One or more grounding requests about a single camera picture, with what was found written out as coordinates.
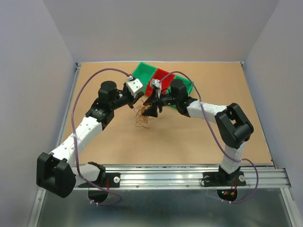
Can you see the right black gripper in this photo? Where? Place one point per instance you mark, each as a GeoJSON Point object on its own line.
{"type": "Point", "coordinates": [155, 102]}

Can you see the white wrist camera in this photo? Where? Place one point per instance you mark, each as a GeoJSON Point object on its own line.
{"type": "Point", "coordinates": [155, 84]}
{"type": "Point", "coordinates": [134, 85]}

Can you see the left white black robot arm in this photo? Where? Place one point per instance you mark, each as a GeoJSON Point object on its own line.
{"type": "Point", "coordinates": [59, 171]}

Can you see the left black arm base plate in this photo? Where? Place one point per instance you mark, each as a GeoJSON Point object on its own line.
{"type": "Point", "coordinates": [111, 179]}

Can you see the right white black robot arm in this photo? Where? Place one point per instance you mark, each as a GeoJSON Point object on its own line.
{"type": "Point", "coordinates": [234, 127]}

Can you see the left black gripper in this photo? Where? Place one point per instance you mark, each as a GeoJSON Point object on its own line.
{"type": "Point", "coordinates": [132, 100]}

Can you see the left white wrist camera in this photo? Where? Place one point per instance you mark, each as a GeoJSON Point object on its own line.
{"type": "Point", "coordinates": [134, 85]}

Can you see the left green plastic bin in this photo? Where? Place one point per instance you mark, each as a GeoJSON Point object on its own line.
{"type": "Point", "coordinates": [144, 72]}

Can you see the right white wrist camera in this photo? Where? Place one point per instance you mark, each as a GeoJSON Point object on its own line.
{"type": "Point", "coordinates": [155, 84]}

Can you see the red plastic bin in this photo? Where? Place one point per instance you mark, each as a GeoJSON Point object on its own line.
{"type": "Point", "coordinates": [160, 74]}

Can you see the aluminium mounting rail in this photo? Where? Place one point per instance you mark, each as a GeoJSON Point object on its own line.
{"type": "Point", "coordinates": [190, 177]}

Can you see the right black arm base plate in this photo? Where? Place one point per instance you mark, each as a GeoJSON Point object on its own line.
{"type": "Point", "coordinates": [220, 179]}

